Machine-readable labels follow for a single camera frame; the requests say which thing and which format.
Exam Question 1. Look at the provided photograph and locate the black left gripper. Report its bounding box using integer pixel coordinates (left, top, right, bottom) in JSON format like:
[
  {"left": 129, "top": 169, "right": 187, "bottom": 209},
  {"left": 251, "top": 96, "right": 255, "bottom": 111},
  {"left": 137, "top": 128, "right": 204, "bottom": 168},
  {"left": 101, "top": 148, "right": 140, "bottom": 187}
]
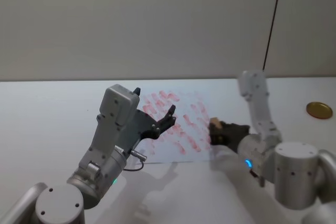
[{"left": 130, "top": 87, "right": 176, "bottom": 150}]

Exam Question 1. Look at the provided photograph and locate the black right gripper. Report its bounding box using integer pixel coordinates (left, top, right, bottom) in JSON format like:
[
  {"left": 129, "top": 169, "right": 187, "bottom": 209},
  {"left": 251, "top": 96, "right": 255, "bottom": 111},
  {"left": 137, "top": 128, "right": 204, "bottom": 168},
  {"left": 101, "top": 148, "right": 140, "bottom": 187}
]
[{"left": 209, "top": 120, "right": 250, "bottom": 152}]

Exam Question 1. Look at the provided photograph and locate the small wooden block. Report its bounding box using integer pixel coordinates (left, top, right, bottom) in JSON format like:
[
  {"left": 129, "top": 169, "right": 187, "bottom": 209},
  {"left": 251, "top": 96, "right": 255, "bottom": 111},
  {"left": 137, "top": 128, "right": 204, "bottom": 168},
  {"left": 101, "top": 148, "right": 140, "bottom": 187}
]
[{"left": 208, "top": 117, "right": 223, "bottom": 131}]

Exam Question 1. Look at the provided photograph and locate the white paper with red marks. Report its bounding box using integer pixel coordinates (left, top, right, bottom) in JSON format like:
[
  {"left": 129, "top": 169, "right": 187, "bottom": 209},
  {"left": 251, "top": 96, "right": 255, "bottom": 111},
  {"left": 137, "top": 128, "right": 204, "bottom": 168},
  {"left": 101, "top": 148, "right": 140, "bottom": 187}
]
[{"left": 136, "top": 89, "right": 214, "bottom": 164}]

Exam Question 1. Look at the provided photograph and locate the round gold lid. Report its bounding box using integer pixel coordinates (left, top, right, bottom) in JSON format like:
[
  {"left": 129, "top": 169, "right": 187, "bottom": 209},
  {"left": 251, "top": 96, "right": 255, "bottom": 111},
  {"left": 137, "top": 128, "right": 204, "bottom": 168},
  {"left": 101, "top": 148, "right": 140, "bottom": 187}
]
[{"left": 306, "top": 101, "right": 333, "bottom": 120}]

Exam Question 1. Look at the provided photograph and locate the thin dark cable, silver plug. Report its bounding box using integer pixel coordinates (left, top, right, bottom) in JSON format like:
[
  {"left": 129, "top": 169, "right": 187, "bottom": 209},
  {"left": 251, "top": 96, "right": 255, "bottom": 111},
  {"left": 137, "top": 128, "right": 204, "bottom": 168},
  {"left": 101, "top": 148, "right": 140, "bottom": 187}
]
[{"left": 122, "top": 148, "right": 148, "bottom": 172}]

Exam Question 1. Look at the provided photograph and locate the thin dark hanging cable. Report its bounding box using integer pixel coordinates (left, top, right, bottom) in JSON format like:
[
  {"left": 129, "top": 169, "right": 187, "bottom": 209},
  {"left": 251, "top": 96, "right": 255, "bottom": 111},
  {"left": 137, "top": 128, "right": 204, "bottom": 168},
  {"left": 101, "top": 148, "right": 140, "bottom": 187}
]
[{"left": 261, "top": 0, "right": 285, "bottom": 72}]

